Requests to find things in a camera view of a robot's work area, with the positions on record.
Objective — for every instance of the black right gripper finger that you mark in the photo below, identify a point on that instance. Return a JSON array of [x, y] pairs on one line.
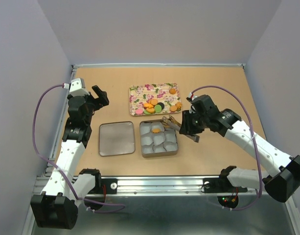
[[196, 129], [186, 124]]

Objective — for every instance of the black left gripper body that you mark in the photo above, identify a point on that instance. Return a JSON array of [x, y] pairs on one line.
[[91, 106]]

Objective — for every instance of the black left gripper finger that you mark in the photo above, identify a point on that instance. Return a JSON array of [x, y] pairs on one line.
[[102, 98], [98, 91]]

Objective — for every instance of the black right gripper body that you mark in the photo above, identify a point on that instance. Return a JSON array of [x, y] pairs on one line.
[[199, 120]]

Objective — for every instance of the metal tongs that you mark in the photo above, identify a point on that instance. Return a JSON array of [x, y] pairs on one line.
[[171, 122]]

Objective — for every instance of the plain round orange cookie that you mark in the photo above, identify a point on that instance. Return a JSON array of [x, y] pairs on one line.
[[173, 108]]

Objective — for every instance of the orange flower cookie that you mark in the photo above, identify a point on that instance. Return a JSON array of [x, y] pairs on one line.
[[179, 105]]

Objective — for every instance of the small ridged orange cookie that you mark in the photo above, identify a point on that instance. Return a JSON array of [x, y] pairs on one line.
[[172, 91]]

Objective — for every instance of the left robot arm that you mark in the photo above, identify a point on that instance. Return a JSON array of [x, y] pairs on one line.
[[57, 205]]

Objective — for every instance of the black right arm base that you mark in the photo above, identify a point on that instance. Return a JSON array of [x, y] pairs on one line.
[[218, 185]]

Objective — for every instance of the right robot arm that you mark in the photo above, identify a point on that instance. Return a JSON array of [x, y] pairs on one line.
[[278, 173]]

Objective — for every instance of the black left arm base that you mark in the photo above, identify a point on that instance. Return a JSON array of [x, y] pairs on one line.
[[105, 187]]

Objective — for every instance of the black sandwich cookie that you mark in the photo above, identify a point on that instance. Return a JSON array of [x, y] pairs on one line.
[[161, 104]]

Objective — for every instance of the white paper cup liner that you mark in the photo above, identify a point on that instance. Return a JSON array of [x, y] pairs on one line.
[[158, 138]]

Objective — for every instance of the green sandwich cookie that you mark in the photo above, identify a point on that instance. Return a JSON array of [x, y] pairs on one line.
[[157, 108]]

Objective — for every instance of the square metal tin box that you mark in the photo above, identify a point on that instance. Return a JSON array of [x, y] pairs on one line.
[[148, 149]]

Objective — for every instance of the pink round cookie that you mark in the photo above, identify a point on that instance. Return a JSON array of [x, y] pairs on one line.
[[139, 111]]

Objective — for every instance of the dotted biscuit on green cookie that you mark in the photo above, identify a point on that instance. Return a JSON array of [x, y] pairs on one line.
[[149, 111]]

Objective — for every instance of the square metal tin lid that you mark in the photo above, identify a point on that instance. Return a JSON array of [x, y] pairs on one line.
[[117, 138]]

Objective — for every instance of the stacked round orange cookie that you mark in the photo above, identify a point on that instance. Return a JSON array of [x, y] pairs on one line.
[[153, 102]]

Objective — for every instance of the floral serving tray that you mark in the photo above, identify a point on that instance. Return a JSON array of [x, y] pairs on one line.
[[140, 94]]

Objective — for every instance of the fish shaped orange cookie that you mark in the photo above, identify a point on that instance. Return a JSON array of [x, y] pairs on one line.
[[147, 105]]

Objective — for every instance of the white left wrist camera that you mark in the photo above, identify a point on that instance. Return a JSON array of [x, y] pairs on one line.
[[77, 86]]

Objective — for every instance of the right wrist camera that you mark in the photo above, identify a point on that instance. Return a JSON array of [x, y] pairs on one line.
[[190, 98]]

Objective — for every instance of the aluminium front rail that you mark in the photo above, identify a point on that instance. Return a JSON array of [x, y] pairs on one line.
[[148, 186]]

